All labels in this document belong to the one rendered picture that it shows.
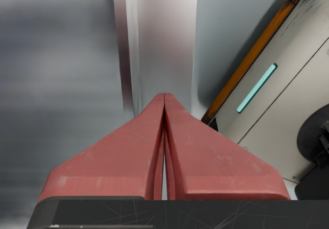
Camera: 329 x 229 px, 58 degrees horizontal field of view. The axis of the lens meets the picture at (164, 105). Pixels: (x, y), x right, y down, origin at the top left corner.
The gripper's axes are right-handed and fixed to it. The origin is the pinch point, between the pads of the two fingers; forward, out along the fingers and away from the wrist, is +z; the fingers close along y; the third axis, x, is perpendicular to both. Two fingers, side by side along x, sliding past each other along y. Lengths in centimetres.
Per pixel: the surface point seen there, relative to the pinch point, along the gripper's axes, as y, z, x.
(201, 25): -13, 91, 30
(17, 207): 10.6, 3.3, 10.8
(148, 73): 0.8, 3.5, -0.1
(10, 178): 10.2, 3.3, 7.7
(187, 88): -1.2, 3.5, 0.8
